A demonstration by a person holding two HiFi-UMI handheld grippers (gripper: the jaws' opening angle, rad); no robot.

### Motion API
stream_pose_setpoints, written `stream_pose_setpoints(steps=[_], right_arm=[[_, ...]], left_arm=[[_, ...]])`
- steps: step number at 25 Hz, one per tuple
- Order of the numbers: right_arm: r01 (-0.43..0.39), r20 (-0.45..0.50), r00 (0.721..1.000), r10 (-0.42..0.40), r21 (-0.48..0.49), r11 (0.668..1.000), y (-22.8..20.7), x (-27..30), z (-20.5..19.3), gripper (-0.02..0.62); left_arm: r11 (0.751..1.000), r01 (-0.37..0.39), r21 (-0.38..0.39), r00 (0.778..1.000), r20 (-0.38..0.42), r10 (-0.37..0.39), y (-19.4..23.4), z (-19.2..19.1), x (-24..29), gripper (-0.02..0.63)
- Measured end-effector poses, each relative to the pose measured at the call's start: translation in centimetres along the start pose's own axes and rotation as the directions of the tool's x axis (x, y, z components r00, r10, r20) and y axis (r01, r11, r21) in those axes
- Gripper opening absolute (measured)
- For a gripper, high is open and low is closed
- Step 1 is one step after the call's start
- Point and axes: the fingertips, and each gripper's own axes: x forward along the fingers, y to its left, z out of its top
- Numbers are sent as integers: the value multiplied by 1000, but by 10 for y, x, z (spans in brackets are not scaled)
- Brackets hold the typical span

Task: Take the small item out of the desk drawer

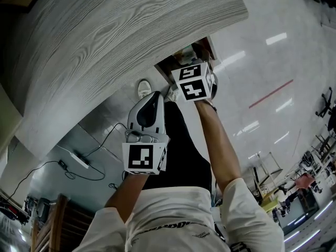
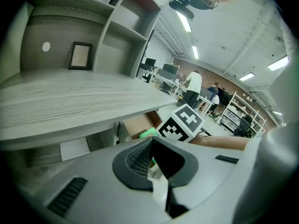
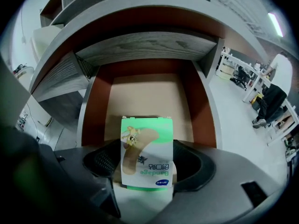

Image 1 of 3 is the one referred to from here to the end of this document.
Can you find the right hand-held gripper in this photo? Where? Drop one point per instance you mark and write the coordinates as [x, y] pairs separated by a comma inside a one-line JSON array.
[[193, 88]]

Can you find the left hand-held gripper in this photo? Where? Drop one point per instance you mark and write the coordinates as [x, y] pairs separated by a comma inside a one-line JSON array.
[[143, 157]]

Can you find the small pale item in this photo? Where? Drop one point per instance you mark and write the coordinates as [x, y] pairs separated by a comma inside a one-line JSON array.
[[187, 53]]

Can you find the desk drawer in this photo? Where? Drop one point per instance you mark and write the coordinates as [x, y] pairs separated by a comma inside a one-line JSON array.
[[164, 68]]

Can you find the person's right forearm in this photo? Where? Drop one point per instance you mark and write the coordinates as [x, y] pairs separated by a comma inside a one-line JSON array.
[[219, 146]]

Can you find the person's left forearm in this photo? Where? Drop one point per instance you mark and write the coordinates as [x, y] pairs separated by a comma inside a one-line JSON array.
[[126, 193]]

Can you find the grey wooden desk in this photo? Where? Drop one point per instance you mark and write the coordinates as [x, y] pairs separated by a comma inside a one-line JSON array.
[[86, 43]]

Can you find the person's black trousers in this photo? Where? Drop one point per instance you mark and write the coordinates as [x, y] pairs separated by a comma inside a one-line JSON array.
[[183, 146]]

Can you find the person's white right shoe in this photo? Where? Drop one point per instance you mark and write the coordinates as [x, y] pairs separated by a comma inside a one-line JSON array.
[[172, 94]]

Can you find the person's white shoe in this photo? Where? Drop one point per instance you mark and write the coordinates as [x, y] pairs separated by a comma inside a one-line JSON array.
[[144, 88], [172, 94]]

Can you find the white power strip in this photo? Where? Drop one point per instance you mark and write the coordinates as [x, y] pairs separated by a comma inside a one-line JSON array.
[[77, 157]]

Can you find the person's white left shoe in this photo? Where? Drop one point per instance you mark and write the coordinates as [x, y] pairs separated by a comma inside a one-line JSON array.
[[144, 88]]

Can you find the person's white shirt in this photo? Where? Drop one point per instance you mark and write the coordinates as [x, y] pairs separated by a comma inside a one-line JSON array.
[[173, 219]]

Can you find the black power adapter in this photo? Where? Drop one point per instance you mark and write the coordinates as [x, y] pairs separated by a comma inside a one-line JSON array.
[[62, 164]]

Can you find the brown wooden chair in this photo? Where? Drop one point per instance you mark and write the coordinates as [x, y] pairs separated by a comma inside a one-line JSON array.
[[55, 219]]

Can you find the black office chair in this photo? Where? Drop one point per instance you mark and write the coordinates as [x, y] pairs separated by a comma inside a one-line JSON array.
[[325, 104]]

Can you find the pink chair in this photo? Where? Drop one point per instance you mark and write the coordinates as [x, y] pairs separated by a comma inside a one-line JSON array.
[[304, 180]]

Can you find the metal frame table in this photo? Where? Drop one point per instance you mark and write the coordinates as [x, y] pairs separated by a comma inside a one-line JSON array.
[[265, 168]]

